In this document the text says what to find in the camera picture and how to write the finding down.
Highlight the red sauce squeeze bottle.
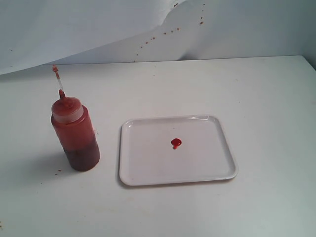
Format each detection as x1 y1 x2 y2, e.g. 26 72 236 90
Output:
51 65 100 172

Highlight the red sauce blob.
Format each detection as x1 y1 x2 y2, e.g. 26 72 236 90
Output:
171 138 182 150

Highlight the white rectangular plastic tray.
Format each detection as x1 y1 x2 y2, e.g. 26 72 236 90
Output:
118 115 238 187

